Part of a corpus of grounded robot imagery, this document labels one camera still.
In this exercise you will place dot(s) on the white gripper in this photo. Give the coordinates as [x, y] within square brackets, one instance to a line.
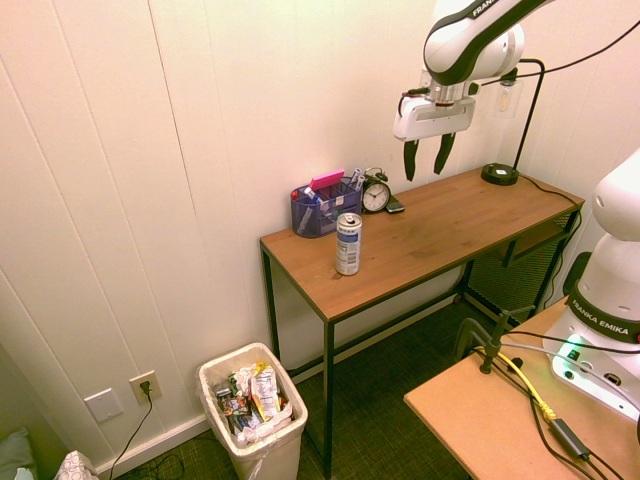
[434, 119]

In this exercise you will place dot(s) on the silver blue drink can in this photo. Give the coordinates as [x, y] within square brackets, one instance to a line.
[348, 245]

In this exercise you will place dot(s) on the white Franka Emika robot arm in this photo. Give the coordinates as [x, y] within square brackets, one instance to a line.
[450, 40]

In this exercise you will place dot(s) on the white plastic trash bin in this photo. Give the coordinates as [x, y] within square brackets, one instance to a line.
[280, 450]

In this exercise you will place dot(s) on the black phone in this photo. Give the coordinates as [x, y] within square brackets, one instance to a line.
[395, 206]

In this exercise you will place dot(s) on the black alarm clock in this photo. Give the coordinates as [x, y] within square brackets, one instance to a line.
[375, 196]

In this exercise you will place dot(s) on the blue white marker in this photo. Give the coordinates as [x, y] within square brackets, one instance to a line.
[356, 176]

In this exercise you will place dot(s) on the black desk lamp glass shade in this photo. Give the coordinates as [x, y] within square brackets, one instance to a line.
[500, 175]

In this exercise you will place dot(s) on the pink sticky note pad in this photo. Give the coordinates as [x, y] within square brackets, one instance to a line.
[327, 178]

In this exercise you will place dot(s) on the blue mesh desk organizer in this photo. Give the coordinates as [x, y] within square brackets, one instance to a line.
[320, 220]

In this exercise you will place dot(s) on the black metal clamp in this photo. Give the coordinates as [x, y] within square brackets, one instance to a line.
[492, 340]

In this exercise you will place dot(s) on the plywood robot mounting table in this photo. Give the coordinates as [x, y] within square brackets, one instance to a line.
[480, 430]

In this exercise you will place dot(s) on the white snack bag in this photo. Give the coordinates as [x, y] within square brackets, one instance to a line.
[265, 392]

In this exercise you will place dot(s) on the crumpled white paper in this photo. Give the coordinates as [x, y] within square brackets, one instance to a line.
[245, 380]

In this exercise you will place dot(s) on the colourful candy wrapper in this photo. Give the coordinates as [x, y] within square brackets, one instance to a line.
[234, 406]

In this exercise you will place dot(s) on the black adapter box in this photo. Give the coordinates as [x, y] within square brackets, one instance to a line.
[570, 439]

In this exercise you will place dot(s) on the patterned tissue box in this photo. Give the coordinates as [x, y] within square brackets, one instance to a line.
[75, 467]

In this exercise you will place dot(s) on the pale teal cloth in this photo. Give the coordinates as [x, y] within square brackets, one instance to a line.
[15, 450]

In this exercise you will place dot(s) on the wooden table black metal frame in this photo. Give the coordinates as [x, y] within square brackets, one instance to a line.
[425, 235]

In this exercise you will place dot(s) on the cream wall outlet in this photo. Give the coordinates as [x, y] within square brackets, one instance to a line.
[145, 386]

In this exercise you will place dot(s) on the blank white wall plate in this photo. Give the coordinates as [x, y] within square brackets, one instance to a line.
[104, 405]

